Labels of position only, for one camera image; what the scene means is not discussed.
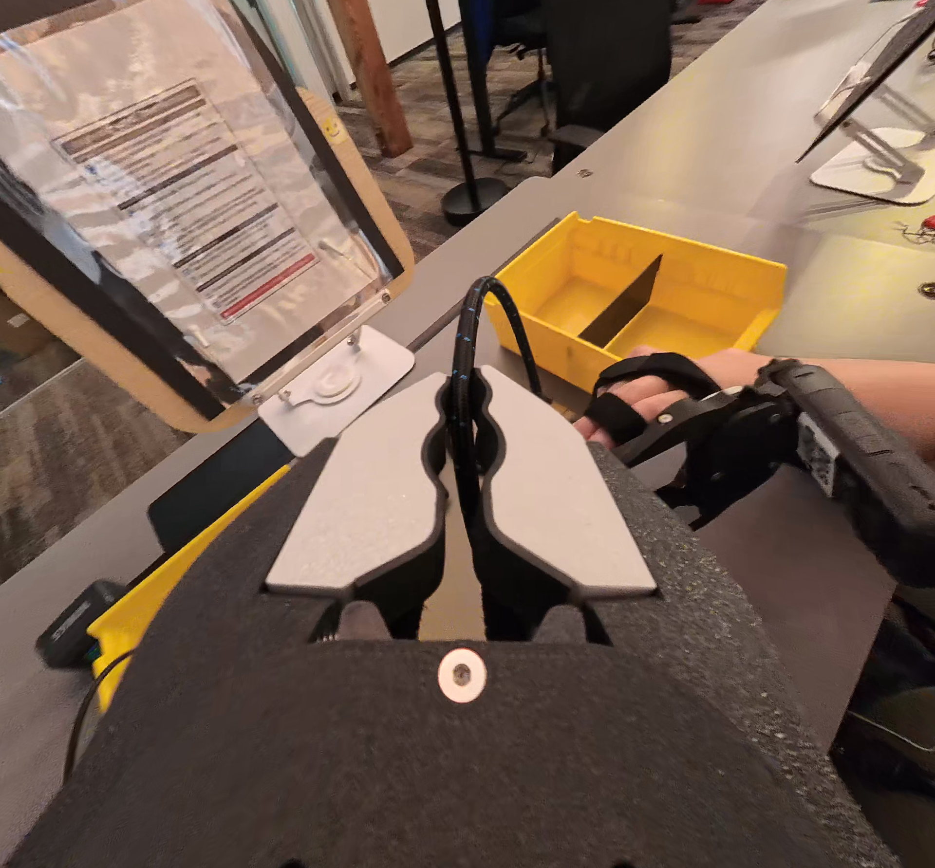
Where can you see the yellow plastic bin with divider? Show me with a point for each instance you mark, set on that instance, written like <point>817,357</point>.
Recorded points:
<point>716,276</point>

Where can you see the dark desk mat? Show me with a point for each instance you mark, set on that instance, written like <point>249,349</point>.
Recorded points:
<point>767,590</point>

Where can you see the person's right forearm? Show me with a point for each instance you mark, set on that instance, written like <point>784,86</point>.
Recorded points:
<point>876,386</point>

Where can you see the small red clips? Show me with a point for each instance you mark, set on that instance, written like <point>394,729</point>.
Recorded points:
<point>926,222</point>

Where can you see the black office chair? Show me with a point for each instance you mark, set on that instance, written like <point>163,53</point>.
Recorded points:
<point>606,28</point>

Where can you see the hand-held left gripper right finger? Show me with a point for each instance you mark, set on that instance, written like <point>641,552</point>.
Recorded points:
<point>570,510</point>

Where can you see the black power adapter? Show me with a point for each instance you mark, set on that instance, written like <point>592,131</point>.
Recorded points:
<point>73,623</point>

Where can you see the person's right hand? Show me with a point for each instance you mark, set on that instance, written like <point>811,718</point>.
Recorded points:
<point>730,368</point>

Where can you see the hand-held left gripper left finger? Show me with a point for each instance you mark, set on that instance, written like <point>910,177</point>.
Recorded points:
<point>365,510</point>

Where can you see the black board on white stand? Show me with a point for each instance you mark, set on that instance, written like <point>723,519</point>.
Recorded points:
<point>876,167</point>

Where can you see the sign stand with laminated sheet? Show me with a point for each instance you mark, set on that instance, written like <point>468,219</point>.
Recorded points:
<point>182,174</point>

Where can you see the wooden beam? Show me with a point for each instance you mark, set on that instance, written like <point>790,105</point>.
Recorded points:
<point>358,43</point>

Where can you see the black bin divider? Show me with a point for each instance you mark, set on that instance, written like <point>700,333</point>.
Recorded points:
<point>621,306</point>

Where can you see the black stanchion pole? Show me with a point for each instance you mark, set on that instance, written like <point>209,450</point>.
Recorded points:
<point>445,79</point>

